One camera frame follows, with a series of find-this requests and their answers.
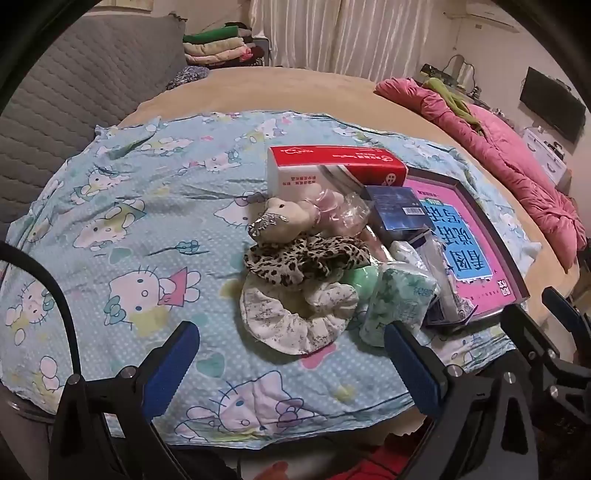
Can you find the wall television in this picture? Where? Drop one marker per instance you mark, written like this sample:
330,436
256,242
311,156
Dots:
551,104

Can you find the beige plush bear pink bow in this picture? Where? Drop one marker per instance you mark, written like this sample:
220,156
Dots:
286,217

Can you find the white floral scrunchie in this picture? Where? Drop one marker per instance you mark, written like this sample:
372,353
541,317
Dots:
277,323

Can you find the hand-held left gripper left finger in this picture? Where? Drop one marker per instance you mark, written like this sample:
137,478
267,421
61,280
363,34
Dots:
171,369

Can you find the purple white tissue packet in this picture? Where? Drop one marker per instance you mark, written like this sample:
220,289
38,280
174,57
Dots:
450,295

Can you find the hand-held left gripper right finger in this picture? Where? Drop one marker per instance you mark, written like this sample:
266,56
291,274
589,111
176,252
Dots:
411,369

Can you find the green cloth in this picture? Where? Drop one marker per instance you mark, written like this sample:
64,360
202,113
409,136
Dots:
455,104

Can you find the white air conditioner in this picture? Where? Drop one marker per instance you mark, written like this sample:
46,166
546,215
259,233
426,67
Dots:
489,14

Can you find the stack of folded clothes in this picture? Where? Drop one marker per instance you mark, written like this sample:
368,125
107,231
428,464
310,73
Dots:
217,46

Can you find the green sponge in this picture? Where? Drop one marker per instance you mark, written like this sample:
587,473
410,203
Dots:
362,281

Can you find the cartoon cat printed blanket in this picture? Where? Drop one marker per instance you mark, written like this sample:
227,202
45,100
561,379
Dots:
138,207

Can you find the green white tissue packet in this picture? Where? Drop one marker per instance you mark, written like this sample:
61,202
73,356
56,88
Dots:
397,300

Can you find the red cloth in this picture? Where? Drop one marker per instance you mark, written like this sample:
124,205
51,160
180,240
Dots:
397,461

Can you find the dark patterned cloth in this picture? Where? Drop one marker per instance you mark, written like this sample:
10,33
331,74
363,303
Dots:
187,77

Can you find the dark tray with pink sheet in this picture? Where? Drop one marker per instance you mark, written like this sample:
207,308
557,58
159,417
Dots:
480,258

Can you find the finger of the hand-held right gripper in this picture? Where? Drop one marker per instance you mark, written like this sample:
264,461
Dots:
565,307
531,334

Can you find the leopard print scrunchie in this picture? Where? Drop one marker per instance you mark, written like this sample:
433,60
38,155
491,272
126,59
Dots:
286,263

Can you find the red and white box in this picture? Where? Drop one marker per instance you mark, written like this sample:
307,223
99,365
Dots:
323,166

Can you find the white drawer cabinet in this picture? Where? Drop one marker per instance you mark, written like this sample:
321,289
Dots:
545,152

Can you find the grey quilted headboard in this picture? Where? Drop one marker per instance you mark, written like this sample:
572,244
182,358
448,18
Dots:
92,92

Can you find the white curtain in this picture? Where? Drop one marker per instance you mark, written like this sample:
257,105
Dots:
346,32

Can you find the pink quilt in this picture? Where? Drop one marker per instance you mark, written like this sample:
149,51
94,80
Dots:
508,152

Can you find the dark blue box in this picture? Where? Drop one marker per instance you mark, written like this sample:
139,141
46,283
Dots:
397,207

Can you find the bed with tan sheet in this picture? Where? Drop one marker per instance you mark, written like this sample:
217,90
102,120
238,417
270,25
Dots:
300,87

